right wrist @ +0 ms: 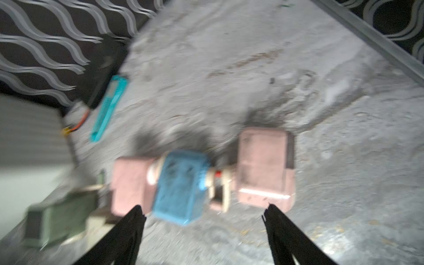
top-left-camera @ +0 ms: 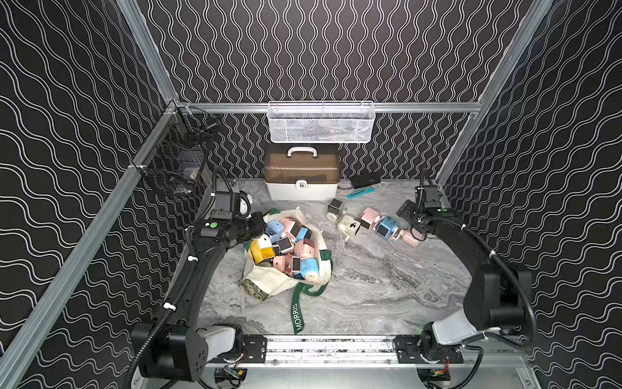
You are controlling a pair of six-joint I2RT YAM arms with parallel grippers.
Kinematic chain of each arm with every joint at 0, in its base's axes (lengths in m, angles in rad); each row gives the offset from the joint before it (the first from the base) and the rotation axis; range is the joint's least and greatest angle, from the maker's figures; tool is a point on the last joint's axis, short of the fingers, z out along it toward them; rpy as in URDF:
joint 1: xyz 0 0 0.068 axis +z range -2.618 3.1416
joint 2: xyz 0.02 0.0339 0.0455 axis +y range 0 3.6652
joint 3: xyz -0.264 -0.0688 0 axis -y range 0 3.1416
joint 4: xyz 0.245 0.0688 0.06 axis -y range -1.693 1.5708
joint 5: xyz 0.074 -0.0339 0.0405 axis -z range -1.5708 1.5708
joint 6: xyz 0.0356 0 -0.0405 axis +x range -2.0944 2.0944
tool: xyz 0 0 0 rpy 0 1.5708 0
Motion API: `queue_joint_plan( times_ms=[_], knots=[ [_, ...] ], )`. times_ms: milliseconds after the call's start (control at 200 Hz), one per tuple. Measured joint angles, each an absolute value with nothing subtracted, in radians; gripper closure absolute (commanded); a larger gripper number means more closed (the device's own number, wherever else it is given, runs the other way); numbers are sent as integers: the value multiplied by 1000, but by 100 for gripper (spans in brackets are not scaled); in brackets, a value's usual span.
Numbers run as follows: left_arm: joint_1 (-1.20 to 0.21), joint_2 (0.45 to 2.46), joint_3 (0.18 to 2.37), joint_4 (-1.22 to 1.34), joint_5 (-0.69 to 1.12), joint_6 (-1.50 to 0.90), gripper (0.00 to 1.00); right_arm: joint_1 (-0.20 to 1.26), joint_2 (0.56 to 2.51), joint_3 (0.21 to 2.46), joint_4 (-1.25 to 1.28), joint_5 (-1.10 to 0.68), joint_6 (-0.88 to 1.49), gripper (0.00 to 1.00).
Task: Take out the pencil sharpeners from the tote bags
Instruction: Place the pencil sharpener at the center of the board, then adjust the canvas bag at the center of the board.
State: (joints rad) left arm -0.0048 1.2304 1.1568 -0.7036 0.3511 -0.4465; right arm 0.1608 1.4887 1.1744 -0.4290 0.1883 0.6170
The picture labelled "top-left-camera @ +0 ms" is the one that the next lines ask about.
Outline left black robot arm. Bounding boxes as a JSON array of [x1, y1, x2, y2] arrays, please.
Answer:
[[122, 212, 266, 388]]

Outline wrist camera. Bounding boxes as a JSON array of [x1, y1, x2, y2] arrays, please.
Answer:
[[416, 184, 443, 212], [208, 191, 252, 220]]

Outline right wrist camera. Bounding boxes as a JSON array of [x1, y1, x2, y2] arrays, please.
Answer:
[[416, 184, 443, 212]]

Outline yellow pencil sharpener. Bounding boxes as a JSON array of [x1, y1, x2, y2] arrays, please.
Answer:
[[249, 236, 275, 265]]

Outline cream tote bag green handles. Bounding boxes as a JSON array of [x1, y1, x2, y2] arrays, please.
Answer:
[[240, 208, 332, 335]]

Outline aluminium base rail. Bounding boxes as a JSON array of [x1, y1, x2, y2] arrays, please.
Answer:
[[193, 333, 536, 369]]

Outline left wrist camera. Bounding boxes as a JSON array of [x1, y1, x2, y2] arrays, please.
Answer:
[[208, 191, 252, 220]]

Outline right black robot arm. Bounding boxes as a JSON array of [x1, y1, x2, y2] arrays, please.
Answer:
[[397, 200, 538, 353]]

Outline black battery pack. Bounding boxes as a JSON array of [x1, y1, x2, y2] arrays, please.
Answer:
[[349, 172, 382, 189]]

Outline blue rounded pencil sharpener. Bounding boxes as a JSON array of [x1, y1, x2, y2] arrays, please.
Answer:
[[299, 258, 320, 282]]

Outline green pencil sharpener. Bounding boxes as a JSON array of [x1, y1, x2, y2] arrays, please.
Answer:
[[327, 199, 347, 222]]

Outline cream white pencil sharpener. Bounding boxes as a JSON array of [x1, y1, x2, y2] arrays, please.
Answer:
[[337, 214, 361, 241]]

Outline brown lid white toolbox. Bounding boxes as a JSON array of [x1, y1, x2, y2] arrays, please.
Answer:
[[264, 144, 341, 201]]

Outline black wire basket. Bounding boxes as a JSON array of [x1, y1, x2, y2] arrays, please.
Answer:
[[139, 106, 221, 197]]

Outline blue square pencil sharpener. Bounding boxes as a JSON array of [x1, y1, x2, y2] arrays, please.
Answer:
[[374, 216, 399, 242]]

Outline teal utility knife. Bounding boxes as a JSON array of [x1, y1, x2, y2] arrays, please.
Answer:
[[346, 186, 375, 199]]

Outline light blue pencil sharpener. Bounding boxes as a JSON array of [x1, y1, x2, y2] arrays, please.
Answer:
[[266, 220, 284, 244]]

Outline white wire mesh basket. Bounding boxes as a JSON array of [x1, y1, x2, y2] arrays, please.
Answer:
[[267, 100, 376, 144]]

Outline pink round pencil sharpener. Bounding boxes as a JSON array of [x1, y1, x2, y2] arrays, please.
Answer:
[[401, 227, 426, 247]]

